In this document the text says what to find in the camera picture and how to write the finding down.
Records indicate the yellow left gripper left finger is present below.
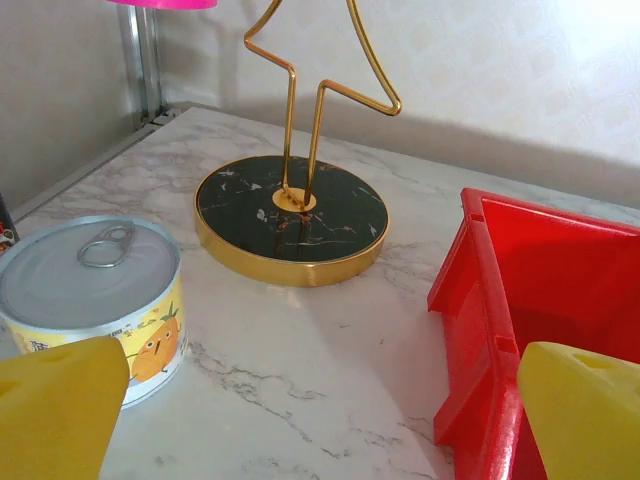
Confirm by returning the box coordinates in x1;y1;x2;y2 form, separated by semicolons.
0;335;130;480

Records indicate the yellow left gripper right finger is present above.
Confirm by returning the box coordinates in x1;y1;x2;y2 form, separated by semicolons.
517;341;640;480

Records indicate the pineapple label tin can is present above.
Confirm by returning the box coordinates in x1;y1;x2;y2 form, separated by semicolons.
0;214;189;411

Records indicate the red plastic bin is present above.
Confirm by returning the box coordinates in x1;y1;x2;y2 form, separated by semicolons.
427;187;640;480

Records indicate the dark spice bottle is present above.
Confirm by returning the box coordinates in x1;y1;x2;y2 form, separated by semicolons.
0;192;20;256

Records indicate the pink plastic wine glass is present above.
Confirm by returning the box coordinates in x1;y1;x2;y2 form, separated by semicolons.
107;0;219;11

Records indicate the aluminium frame rail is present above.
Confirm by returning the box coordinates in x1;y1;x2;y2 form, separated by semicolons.
9;106;179;222

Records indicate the aluminium frame post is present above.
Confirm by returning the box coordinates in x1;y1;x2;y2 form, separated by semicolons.
117;7;166;126

